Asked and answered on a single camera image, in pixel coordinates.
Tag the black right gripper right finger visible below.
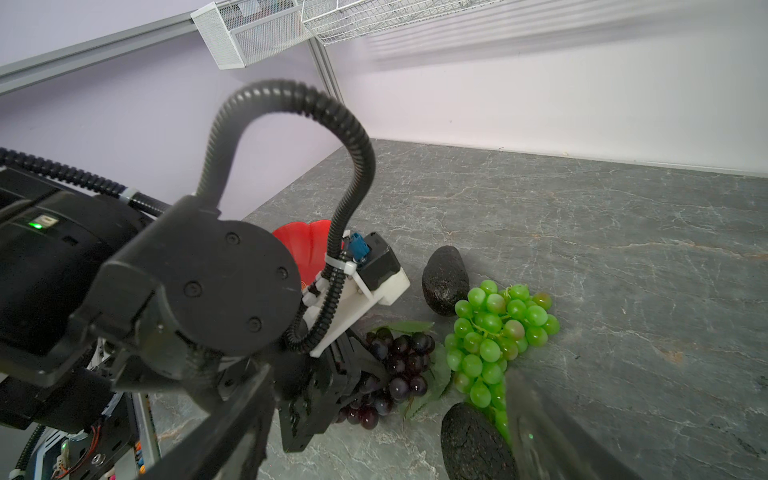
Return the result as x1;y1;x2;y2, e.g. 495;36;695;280
504;369;639;480

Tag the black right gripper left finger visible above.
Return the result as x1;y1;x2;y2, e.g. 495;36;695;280
141;365;276;480

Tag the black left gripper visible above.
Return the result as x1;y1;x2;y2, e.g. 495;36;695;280
275;332;390;453

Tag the purple fake grape bunch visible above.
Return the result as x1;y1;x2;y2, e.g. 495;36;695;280
335;321;452;430

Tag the green fake grape bunch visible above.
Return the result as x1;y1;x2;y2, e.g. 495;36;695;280
445;279;560;440

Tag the dark fake avocado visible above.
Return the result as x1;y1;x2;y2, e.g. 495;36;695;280
440;403;518;480
422;245;470;316

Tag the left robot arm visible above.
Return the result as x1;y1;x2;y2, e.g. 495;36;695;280
1;164;409;452

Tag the red flower-shaped fruit bowl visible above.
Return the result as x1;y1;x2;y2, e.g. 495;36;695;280
273;220;331;288

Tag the small white mesh basket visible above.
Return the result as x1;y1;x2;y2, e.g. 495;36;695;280
190;0;311;70

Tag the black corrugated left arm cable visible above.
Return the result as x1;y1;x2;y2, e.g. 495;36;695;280
0;79;377;354

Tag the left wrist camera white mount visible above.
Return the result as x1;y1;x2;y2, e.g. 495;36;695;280
309;232;410;358

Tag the long white wire basket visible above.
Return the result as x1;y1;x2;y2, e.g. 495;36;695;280
301;0;497;46

